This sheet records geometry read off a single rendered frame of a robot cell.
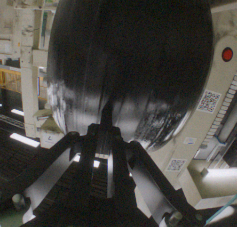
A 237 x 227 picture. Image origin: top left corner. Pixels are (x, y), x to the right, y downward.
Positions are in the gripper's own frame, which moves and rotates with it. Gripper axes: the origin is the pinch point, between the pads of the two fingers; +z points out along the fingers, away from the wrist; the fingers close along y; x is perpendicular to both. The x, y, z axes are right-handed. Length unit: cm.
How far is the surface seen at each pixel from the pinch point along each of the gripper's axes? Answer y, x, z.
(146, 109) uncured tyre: 5.8, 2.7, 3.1
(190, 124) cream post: 29.4, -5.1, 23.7
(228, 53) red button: 32.5, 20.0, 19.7
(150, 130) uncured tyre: 7.9, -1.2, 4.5
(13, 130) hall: -657, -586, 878
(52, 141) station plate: -27, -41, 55
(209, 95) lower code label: 31.7, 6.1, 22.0
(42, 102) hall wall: -513, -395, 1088
